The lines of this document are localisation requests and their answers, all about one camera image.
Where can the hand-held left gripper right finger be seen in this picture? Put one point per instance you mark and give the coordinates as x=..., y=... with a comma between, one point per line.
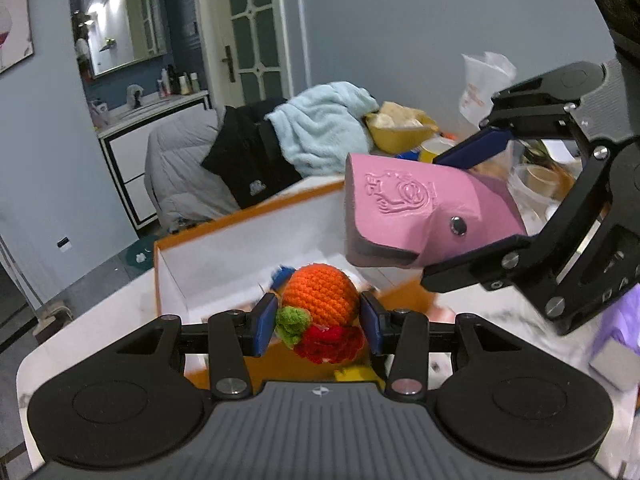
x=371, y=322

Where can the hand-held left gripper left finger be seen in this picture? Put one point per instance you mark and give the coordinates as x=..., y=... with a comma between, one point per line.
x=265, y=325

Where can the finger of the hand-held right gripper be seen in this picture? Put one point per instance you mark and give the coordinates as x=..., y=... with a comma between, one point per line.
x=480, y=267
x=475, y=150

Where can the crocheted orange fruit toy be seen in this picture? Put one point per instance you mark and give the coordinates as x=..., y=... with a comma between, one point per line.
x=320, y=290

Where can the orange cardboard box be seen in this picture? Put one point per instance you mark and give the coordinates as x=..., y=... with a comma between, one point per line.
x=225, y=260

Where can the pink snap wallet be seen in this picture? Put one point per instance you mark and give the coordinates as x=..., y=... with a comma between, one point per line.
x=400, y=210

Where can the yellow mug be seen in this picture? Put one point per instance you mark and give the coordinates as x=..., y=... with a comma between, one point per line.
x=435, y=150

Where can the small yellow toy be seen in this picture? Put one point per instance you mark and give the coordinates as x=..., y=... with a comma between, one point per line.
x=355, y=376

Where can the clear plastic bag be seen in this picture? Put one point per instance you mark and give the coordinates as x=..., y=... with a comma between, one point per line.
x=480, y=90

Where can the clear plastic container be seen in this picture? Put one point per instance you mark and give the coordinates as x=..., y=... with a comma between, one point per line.
x=540, y=180

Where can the yellow bowl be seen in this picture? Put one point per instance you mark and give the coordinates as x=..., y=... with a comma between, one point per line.
x=400, y=140

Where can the round green floor mat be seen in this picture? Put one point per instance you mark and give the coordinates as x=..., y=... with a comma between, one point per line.
x=140, y=252

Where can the purple tissue pack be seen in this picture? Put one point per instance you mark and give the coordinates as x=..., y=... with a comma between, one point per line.
x=620, y=330

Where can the light blue fleece blanket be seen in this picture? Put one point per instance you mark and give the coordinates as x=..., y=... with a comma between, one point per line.
x=320, y=125

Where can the black jacket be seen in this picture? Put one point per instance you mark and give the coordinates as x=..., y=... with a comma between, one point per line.
x=250, y=160

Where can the grey padded jacket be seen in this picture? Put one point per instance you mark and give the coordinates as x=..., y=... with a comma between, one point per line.
x=180, y=170

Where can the white vanity cabinet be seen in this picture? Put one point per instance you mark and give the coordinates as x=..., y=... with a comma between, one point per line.
x=130, y=160

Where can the white panelled door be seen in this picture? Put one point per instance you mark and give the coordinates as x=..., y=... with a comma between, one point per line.
x=255, y=35

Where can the row of toiletry bottles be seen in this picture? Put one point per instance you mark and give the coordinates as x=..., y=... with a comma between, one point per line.
x=177, y=82

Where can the basin faucet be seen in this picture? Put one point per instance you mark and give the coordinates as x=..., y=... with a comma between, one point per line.
x=134, y=96

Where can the wall socket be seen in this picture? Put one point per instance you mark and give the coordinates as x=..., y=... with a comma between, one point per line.
x=64, y=245

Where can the wall mirror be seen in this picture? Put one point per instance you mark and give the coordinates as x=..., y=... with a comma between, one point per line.
x=125, y=20

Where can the wine glass wall picture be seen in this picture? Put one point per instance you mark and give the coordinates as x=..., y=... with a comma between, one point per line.
x=12, y=20

